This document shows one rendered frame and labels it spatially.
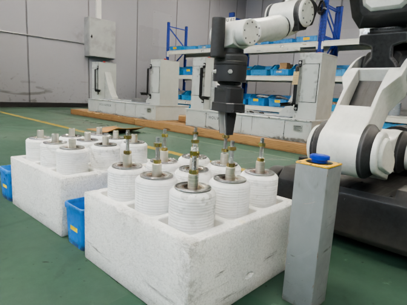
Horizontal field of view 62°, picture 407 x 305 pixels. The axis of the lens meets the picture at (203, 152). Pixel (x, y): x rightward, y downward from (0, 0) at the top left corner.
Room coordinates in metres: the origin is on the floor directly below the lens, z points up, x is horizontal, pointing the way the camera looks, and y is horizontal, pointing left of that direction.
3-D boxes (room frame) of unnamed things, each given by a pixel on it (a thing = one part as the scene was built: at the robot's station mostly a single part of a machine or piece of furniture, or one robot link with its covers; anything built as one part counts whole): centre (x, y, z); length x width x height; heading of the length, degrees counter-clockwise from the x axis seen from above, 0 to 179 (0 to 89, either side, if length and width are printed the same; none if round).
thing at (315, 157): (0.69, -0.24, 0.32); 0.04 x 0.04 x 0.02
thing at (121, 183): (0.83, 0.19, 0.16); 0.10 x 0.10 x 0.18
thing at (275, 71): (6.11, -1.37, 0.90); 0.50 x 0.38 x 0.21; 138
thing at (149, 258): (0.83, 0.02, 0.09); 0.39 x 0.39 x 0.18; 47
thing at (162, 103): (4.76, 1.00, 0.45); 1.61 x 0.57 x 0.74; 47
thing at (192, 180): (0.67, 0.02, 0.26); 0.02 x 0.02 x 0.03
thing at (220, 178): (0.75, -0.06, 0.25); 0.08 x 0.08 x 0.01
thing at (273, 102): (6.12, -1.39, 0.36); 0.50 x 0.38 x 0.21; 138
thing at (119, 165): (0.83, 0.19, 0.25); 0.08 x 0.08 x 0.01
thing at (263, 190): (0.84, -0.14, 0.16); 0.10 x 0.10 x 0.18
